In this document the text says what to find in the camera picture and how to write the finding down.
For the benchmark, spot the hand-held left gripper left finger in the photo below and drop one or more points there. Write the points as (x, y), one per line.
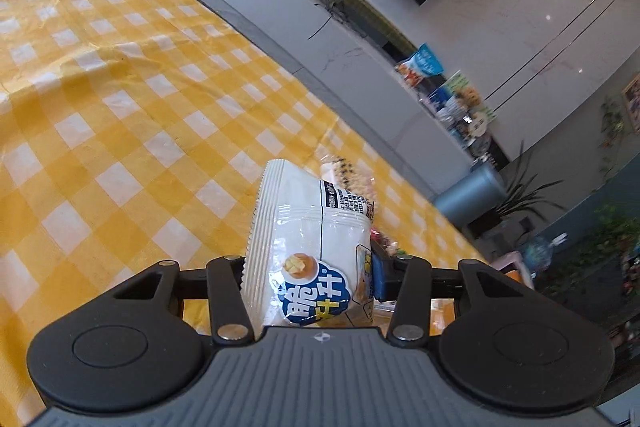
(226, 289)

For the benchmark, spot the tall green potted plant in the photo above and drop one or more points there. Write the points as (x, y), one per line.
(525, 202)

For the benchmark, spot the clear speckled snack packet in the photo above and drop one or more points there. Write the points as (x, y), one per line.
(350, 179)

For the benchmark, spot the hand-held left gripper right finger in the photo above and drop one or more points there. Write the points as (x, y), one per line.
(383, 274)

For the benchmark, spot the white marble television cabinet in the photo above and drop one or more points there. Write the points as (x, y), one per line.
(300, 22)

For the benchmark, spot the yellow checked tablecloth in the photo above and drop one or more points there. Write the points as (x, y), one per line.
(125, 107)

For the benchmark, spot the brown teddy bear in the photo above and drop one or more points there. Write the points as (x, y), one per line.
(471, 98)

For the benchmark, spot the blue snack bag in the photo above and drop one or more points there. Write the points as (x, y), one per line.
(422, 64)

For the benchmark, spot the clear water bottle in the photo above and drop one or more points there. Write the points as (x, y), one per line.
(542, 252)

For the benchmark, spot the grey-blue trash bin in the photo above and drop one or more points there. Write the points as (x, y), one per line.
(470, 199)

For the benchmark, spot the white snack packet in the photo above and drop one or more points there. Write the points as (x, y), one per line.
(300, 232)

